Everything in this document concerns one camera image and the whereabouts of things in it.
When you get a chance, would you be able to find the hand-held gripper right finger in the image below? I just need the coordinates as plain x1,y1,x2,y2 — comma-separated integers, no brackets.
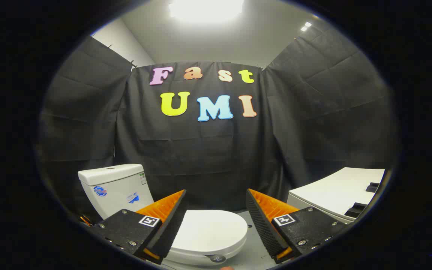
246,189,348,264

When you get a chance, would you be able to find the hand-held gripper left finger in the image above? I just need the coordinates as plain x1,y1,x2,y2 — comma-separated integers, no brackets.
88,189,187,265

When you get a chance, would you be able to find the white toilet bowl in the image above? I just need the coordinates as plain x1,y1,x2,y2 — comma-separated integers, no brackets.
163,240,247,266

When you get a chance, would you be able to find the black backdrop cloth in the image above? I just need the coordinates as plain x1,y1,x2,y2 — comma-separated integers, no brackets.
38,26,400,225

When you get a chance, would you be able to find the white cabinet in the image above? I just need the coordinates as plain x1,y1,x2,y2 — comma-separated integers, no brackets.
287,167,386,225

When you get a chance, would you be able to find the large ceiling light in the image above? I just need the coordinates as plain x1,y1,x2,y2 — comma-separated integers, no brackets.
168,0,245,21

